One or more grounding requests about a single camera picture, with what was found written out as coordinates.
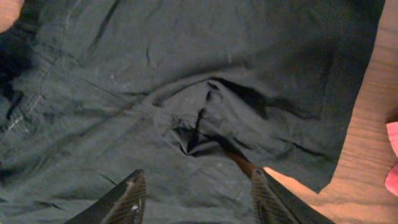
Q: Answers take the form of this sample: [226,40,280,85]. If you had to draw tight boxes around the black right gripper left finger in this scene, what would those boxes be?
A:
[65,169,146,224]

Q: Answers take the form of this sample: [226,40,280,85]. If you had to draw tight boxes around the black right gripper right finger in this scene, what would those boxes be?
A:
[251,169,333,224]

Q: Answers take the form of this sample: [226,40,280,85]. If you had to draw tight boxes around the black shorts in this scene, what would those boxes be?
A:
[1,0,384,223]

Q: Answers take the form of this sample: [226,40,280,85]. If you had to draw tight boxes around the red garment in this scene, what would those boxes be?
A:
[384,121,398,197]

